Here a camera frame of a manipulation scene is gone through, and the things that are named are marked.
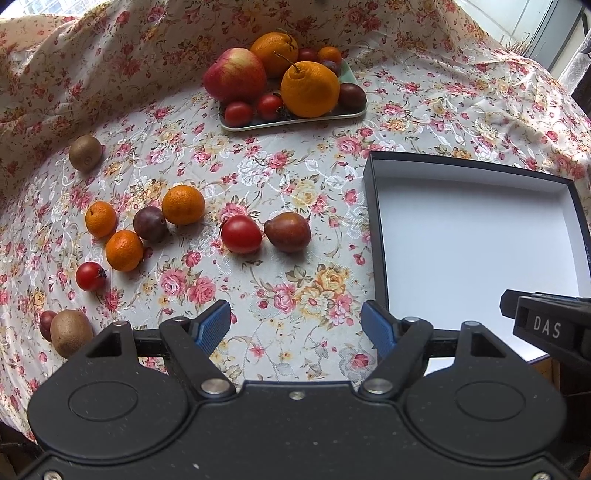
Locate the red tomato tray left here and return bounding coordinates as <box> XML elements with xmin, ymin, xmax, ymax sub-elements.
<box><xmin>223</xmin><ymin>101</ymin><xmax>254</xmax><ymax>128</ymax></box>

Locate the red apple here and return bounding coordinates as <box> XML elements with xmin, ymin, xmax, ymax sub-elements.
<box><xmin>204</xmin><ymin>47</ymin><xmax>267</xmax><ymax>103</ymax></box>

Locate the back orange with stem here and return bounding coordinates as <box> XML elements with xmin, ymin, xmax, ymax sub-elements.
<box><xmin>250</xmin><ymin>32</ymin><xmax>298</xmax><ymax>79</ymax></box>

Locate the dark red pear-shaped fruit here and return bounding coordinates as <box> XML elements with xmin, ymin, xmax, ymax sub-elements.
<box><xmin>264</xmin><ymin>212</ymin><xmax>311</xmax><ymax>253</ymax></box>

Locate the brown kiwi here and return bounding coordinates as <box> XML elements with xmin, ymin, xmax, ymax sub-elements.
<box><xmin>50</xmin><ymin>310</ymin><xmax>94</xmax><ymax>359</ymax></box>
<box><xmin>68</xmin><ymin>134</ymin><xmax>104</xmax><ymax>174</ymax></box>

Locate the red tomato tray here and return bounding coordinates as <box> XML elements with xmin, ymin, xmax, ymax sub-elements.
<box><xmin>223</xmin><ymin>101</ymin><xmax>254</xmax><ymax>128</ymax></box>
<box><xmin>256</xmin><ymin>93</ymin><xmax>283</xmax><ymax>122</ymax></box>

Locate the small red tomato left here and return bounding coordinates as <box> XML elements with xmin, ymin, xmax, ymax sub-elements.
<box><xmin>75</xmin><ymin>261</ymin><xmax>107</xmax><ymax>292</ymax></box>

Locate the dark red plum bottom left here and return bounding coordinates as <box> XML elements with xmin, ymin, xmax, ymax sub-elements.
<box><xmin>39</xmin><ymin>310</ymin><xmax>56</xmax><ymax>342</ymax></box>

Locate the red tomato centre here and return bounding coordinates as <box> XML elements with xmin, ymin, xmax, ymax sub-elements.
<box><xmin>221</xmin><ymin>215</ymin><xmax>263</xmax><ymax>254</ymax></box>

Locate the large mandarin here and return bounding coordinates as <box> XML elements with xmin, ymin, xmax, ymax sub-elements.
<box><xmin>161</xmin><ymin>185</ymin><xmax>205</xmax><ymax>226</ymax></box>

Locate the small mandarin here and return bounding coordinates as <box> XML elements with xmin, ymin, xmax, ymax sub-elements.
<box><xmin>84</xmin><ymin>201</ymin><xmax>117</xmax><ymax>239</ymax></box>
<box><xmin>318</xmin><ymin>46</ymin><xmax>342</xmax><ymax>65</ymax></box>

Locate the black box white inside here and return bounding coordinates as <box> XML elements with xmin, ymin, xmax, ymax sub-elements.
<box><xmin>363</xmin><ymin>152</ymin><xmax>590</xmax><ymax>361</ymax></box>

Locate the small mandarin on tray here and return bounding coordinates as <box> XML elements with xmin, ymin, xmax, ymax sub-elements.
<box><xmin>318</xmin><ymin>46</ymin><xmax>342</xmax><ymax>65</ymax></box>

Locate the green rectangular tray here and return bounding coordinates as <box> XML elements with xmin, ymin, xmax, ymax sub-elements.
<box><xmin>217</xmin><ymin>58</ymin><xmax>369</xmax><ymax>134</ymax></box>

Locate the purple plum tray back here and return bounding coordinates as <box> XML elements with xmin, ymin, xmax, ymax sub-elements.
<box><xmin>322</xmin><ymin>60</ymin><xmax>341</xmax><ymax>77</ymax></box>

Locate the dark red fruit tray back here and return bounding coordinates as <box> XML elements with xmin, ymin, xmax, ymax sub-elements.
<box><xmin>297</xmin><ymin>47</ymin><xmax>318</xmax><ymax>62</ymax></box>

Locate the dark purple plum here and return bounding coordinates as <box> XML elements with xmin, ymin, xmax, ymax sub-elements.
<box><xmin>133</xmin><ymin>206</ymin><xmax>168</xmax><ymax>243</ymax></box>

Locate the red tomato tray middle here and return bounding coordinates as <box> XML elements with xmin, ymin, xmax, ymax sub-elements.
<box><xmin>256</xmin><ymin>93</ymin><xmax>283</xmax><ymax>122</ymax></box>

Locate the floral tablecloth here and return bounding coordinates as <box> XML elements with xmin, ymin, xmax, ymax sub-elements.
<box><xmin>1</xmin><ymin>1</ymin><xmax>590</xmax><ymax>432</ymax></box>

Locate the front large orange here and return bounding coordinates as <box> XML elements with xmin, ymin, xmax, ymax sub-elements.
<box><xmin>273</xmin><ymin>51</ymin><xmax>341</xmax><ymax>119</ymax></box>

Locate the dark plum tray right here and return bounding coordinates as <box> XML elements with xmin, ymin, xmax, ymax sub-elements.
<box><xmin>339</xmin><ymin>83</ymin><xmax>367</xmax><ymax>112</ymax></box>

